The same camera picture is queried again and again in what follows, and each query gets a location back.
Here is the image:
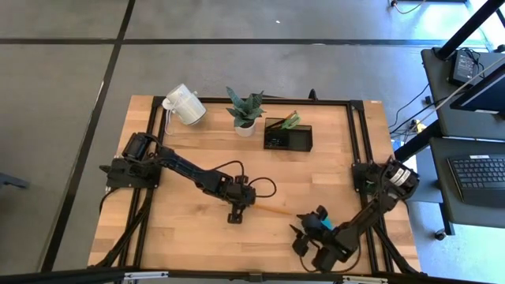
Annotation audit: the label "black power adapter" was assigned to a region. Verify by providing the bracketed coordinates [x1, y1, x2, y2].
[451, 49, 481, 86]

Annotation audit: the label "black upright pole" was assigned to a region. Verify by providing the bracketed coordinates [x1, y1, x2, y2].
[433, 0, 505, 61]

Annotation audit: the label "silver metal bracket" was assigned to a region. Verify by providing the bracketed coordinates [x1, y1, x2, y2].
[342, 275, 390, 284]
[124, 271, 170, 281]

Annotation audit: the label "black keyboard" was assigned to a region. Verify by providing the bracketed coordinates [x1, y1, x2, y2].
[447, 154, 505, 209]

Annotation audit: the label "grey floor object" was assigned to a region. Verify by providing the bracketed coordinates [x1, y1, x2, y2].
[0, 172, 31, 189]

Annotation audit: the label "white mug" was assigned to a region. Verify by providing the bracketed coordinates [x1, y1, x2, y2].
[161, 83, 208, 126]

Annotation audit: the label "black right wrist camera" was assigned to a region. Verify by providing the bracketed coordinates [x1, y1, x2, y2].
[291, 235, 312, 257]

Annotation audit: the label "green plant in white pot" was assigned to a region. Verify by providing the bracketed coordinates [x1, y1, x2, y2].
[226, 86, 266, 138]

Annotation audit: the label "black mesh desk organizer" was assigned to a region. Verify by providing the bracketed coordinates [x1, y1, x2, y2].
[263, 117, 314, 153]

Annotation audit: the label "black aluminium table frame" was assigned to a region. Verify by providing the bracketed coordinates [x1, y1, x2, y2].
[88, 94, 423, 277]

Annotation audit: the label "black desk top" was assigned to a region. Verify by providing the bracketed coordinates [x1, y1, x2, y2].
[421, 47, 505, 139]

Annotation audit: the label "black desk leg bar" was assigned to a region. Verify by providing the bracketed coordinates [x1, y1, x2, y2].
[393, 120, 442, 162]

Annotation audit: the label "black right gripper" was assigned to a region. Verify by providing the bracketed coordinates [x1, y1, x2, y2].
[289, 204, 352, 273]

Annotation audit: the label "black keyboard desk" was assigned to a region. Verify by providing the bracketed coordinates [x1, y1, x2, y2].
[406, 137, 505, 230]

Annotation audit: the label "black rig crossbar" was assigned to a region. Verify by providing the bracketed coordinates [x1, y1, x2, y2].
[0, 267, 505, 284]

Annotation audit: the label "white diagonal cable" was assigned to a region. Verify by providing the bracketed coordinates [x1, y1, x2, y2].
[417, 58, 505, 124]

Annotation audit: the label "black floor cable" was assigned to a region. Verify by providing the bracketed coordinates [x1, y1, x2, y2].
[388, 83, 431, 131]

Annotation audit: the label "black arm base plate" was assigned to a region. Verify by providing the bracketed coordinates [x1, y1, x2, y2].
[352, 162, 410, 195]
[100, 157, 163, 189]

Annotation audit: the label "green handled scissors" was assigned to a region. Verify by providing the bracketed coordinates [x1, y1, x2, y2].
[280, 112, 302, 130]

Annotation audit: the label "black computer monitor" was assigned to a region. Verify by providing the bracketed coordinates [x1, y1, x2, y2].
[449, 62, 505, 115]

